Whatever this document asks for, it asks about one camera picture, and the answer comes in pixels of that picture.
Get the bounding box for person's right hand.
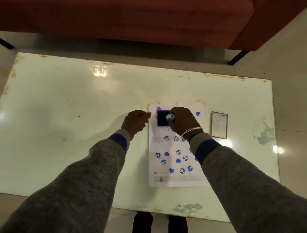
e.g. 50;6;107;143
167;107;204;142

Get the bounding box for person's left hand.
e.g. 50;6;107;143
121;110;152;141

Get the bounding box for white paper with blue stamps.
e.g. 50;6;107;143
148;102;208;188

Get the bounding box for person's right forearm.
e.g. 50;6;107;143
188;132;307;233

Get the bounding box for person's left forearm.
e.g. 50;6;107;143
0;129;131;233

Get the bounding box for blue ink pad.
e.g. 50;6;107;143
157;110;172;127

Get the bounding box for silver bangle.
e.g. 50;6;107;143
180;127;204;140

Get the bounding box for ink pad lid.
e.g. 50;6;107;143
211;111;228;139

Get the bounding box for black sofa leg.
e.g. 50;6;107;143
228;50;250;66
0;37;14;50

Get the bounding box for red sofa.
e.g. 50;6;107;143
0;0;307;52

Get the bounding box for person's right leg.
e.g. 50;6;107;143
168;215;188;233

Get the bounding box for person's leg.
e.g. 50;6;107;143
132;212;154;233
168;215;188;233

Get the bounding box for person's left leg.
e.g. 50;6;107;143
132;212;154;233

